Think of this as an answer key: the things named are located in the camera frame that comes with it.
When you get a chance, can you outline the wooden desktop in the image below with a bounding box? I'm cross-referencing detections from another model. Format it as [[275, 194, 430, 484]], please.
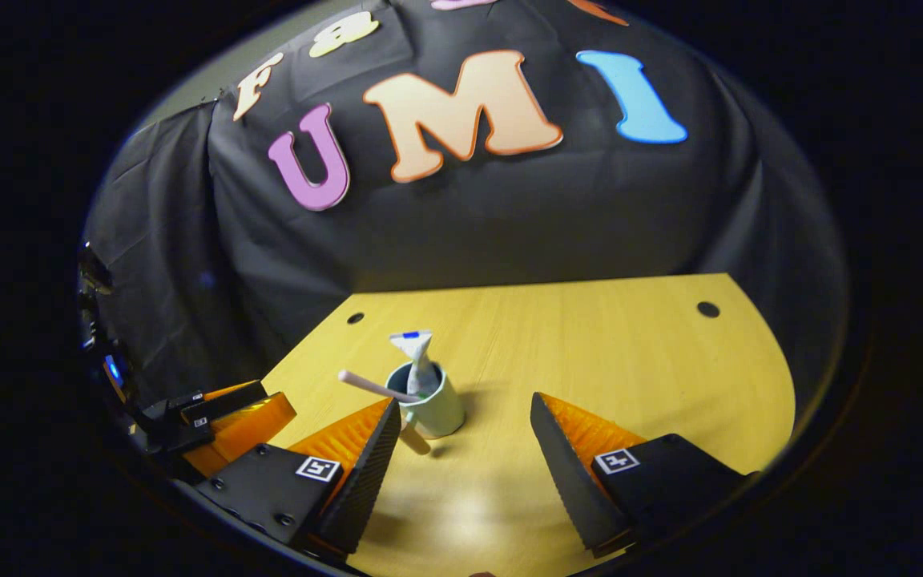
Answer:
[[257, 272, 797, 577]]

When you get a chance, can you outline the white toothpaste tube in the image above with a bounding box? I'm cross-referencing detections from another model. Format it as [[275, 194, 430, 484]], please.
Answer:
[[389, 329, 440, 399]]

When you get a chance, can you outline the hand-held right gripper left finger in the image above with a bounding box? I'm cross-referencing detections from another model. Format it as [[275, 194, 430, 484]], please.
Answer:
[[193, 397, 403, 562]]

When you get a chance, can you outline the pale green cup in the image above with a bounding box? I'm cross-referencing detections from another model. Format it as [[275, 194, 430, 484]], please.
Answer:
[[385, 361, 466, 456]]

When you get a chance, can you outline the black backdrop cloth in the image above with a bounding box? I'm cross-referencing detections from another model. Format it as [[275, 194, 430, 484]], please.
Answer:
[[81, 0, 851, 418]]

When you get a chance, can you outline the pale pink toothbrush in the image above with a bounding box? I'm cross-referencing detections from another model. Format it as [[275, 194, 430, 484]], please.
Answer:
[[338, 369, 422, 403]]

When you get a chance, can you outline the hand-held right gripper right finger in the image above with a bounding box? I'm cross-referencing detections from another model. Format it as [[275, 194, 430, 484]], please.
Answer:
[[530, 391, 759, 559]]

